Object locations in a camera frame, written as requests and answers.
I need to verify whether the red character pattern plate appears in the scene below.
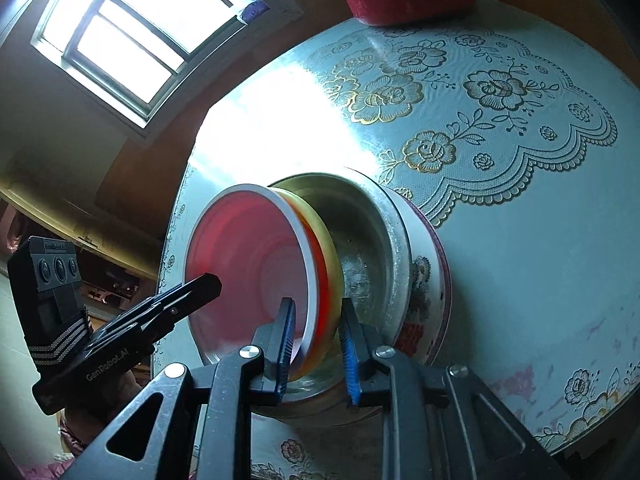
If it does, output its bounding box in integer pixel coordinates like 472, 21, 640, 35
384, 188, 442, 364

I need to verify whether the purple floral rim plate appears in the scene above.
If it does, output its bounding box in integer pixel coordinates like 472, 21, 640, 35
413, 206, 454, 364

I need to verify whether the red plastic bowl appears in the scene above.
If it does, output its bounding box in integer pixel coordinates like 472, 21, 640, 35
184, 184, 319, 371

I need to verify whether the yellow plastic bowl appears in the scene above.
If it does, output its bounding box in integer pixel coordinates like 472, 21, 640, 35
272, 188, 344, 379

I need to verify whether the stainless steel bowl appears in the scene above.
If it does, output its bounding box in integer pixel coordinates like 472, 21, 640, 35
269, 172, 414, 403

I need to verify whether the white rose pattern plate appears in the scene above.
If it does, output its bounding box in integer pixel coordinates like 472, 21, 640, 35
346, 170, 410, 344

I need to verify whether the left hand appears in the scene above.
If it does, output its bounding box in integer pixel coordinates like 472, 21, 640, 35
58, 370, 142, 456

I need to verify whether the wooden cabinet shelf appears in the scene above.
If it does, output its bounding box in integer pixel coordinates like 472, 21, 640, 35
1, 174, 160, 310

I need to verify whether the blue white box on sill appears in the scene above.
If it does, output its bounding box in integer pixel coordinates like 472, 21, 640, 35
236, 0, 270, 25

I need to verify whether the window with frame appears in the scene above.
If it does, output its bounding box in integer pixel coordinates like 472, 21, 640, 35
32, 0, 302, 138

